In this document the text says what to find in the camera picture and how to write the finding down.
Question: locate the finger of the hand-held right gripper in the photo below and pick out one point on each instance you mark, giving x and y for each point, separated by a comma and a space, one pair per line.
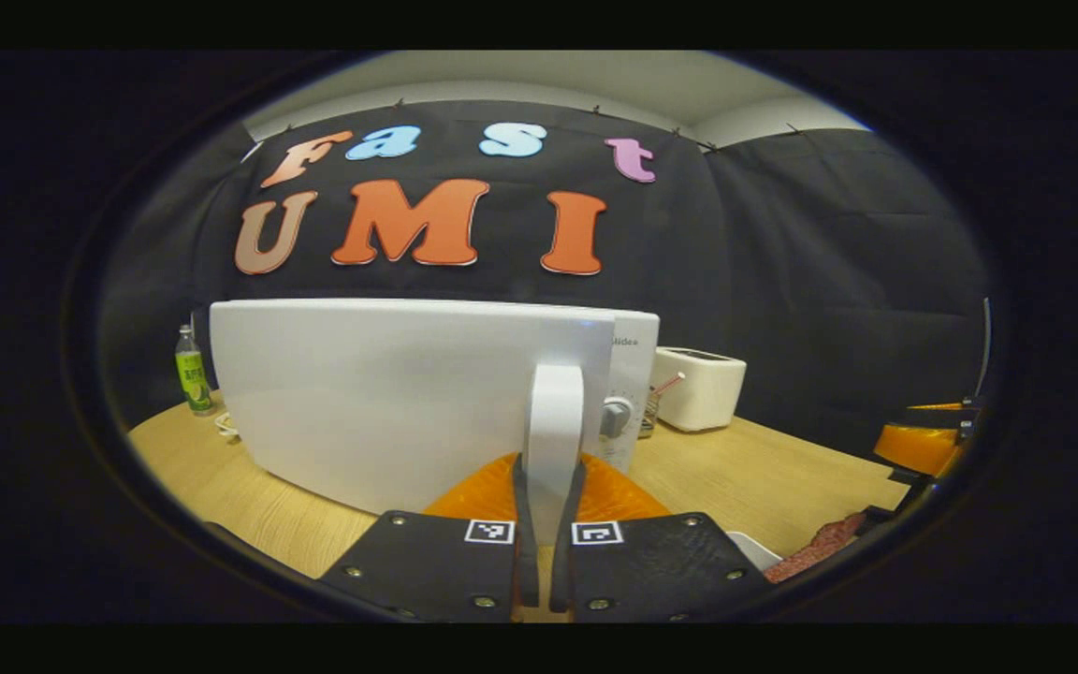
918, 447
895, 501

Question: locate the white toaster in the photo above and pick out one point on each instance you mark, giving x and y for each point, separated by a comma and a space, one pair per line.
703, 388

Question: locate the white plate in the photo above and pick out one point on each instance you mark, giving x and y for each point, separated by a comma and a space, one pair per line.
752, 550

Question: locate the green label drink bottle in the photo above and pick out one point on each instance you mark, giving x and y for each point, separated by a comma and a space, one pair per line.
193, 374

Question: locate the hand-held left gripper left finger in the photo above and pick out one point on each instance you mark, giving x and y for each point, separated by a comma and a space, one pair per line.
527, 552

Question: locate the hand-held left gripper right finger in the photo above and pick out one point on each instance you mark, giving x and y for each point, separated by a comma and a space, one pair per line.
565, 552

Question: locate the white microwave oven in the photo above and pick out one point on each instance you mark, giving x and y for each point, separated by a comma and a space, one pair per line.
380, 402

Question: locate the red and white stick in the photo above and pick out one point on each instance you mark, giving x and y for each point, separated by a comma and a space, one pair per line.
668, 382

